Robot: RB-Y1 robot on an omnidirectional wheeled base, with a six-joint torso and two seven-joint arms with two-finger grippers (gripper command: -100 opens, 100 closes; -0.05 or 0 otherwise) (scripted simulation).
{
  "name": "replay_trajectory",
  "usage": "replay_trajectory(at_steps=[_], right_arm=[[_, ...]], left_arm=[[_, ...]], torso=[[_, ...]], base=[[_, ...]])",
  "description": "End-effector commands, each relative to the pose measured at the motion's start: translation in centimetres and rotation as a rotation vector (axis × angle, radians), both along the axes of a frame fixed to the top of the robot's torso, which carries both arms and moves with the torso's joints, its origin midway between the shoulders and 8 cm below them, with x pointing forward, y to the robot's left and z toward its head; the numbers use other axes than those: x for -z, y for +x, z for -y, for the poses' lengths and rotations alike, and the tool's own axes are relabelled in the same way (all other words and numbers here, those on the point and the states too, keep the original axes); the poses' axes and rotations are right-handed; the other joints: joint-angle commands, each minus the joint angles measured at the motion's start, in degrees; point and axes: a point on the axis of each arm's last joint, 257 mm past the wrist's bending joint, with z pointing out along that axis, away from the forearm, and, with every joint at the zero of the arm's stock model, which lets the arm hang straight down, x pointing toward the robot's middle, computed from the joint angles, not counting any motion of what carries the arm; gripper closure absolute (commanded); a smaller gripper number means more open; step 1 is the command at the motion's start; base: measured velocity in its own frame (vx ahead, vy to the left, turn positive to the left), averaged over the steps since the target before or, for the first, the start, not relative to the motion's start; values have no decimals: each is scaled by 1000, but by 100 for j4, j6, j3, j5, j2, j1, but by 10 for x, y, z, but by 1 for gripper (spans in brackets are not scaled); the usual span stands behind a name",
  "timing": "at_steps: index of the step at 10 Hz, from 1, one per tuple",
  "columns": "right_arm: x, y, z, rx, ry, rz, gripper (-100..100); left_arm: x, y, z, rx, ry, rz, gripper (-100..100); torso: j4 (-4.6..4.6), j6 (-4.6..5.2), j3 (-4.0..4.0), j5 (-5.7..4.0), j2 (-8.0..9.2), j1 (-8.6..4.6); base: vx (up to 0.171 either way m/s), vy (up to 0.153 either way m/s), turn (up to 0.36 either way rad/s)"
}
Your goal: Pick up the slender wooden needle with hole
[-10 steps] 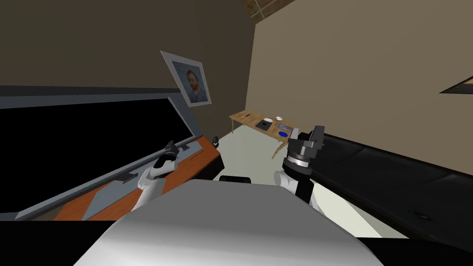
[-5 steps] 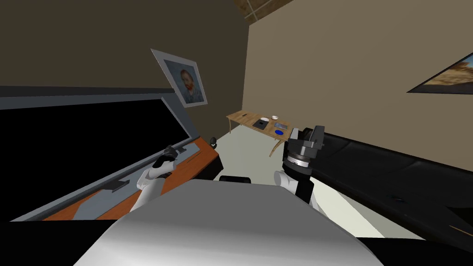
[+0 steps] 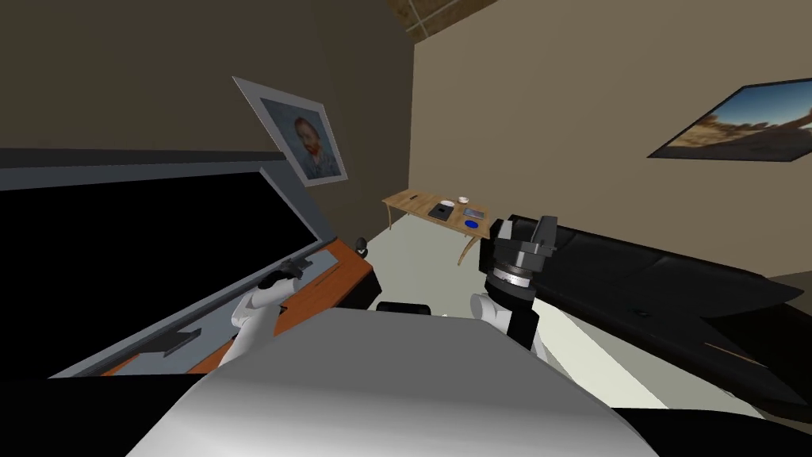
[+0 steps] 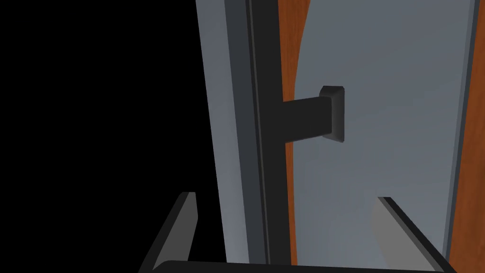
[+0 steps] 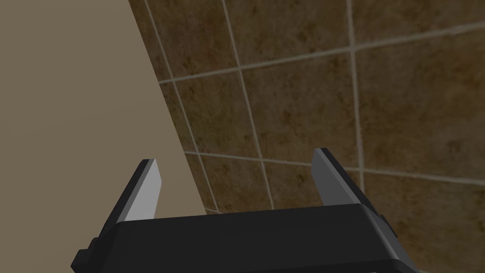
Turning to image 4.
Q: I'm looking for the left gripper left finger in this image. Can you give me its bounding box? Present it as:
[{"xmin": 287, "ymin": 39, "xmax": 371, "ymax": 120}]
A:
[{"xmin": 138, "ymin": 191, "xmax": 199, "ymax": 273}]

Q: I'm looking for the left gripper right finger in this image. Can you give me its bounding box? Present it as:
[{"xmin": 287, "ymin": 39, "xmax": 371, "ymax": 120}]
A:
[{"xmin": 370, "ymin": 196, "xmax": 455, "ymax": 272}]

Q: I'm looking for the grey door leaf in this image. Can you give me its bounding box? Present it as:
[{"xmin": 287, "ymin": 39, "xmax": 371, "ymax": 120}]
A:
[{"xmin": 195, "ymin": 0, "xmax": 481, "ymax": 266}]

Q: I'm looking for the black door handle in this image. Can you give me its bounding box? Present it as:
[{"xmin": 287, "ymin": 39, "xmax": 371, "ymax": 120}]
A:
[{"xmin": 250, "ymin": 0, "xmax": 345, "ymax": 266}]

